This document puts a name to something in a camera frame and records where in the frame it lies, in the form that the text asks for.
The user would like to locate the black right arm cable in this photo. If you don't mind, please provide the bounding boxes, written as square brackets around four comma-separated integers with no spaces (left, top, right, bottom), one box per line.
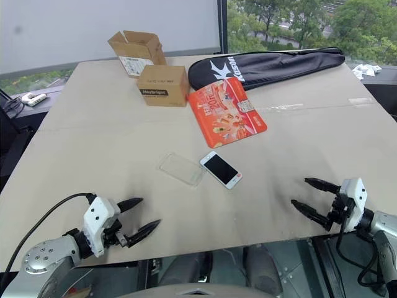
[337,222,389,296]

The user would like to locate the thin black cable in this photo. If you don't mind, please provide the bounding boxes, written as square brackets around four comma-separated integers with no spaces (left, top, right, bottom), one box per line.
[0,89,26,119]

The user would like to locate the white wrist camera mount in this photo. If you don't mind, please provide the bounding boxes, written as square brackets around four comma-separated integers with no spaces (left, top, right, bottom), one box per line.
[339,177,368,233]
[83,196,122,258]

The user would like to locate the clear phone case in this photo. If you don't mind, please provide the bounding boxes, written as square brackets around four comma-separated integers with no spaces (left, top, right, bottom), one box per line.
[159,152,205,189]

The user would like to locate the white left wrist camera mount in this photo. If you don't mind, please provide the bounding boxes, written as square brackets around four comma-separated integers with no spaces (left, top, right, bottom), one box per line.
[83,196,122,258]

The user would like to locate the orange printed packet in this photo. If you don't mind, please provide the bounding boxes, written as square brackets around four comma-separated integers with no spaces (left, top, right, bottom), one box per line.
[186,77,268,148]

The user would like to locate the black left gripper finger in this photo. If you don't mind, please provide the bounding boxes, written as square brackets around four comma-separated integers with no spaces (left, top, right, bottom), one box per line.
[117,197,145,214]
[126,219,163,248]

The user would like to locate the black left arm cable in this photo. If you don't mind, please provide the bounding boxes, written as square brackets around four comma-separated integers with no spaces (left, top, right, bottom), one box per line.
[0,192,95,277]

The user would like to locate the grey robot torso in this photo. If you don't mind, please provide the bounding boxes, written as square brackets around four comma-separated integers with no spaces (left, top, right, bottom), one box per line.
[116,281,282,298]

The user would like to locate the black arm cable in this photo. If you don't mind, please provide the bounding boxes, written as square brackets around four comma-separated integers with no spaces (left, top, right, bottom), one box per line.
[337,222,389,296]
[0,192,95,277]

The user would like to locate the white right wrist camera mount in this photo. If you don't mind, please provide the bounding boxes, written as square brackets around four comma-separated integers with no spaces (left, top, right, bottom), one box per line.
[339,177,368,233]

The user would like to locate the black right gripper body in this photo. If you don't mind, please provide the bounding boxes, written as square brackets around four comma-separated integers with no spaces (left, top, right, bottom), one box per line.
[325,192,355,232]

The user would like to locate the black window frame post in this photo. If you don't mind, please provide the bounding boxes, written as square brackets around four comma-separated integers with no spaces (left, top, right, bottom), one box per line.
[216,0,230,54]

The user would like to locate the clear tape strip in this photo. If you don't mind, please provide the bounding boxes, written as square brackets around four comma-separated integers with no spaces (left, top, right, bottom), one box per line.
[347,97,377,107]

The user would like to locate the black racket bag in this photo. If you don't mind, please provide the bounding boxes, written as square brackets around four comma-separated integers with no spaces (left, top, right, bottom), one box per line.
[187,47,346,92]

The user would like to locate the white smartphone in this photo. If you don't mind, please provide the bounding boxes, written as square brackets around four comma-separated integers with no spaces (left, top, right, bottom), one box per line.
[198,150,244,190]

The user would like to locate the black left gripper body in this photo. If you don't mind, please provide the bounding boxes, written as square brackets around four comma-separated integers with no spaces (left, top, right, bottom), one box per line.
[102,213,129,248]

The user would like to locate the crumpled white paper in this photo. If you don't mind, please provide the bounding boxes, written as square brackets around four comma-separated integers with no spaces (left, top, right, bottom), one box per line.
[351,63,383,81]

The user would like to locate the white power strip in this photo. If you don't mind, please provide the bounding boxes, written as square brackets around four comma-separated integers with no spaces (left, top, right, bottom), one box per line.
[20,92,48,107]

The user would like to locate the open brown cardboard box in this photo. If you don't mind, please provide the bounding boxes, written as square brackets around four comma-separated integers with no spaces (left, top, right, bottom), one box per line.
[107,30,168,79]

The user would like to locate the closed brown cardboard box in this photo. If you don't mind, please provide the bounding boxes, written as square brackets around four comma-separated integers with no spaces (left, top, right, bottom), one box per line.
[136,64,190,108]

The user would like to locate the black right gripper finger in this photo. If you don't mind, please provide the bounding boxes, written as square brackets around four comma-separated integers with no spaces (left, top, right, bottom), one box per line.
[304,177,342,194]
[290,199,332,232]

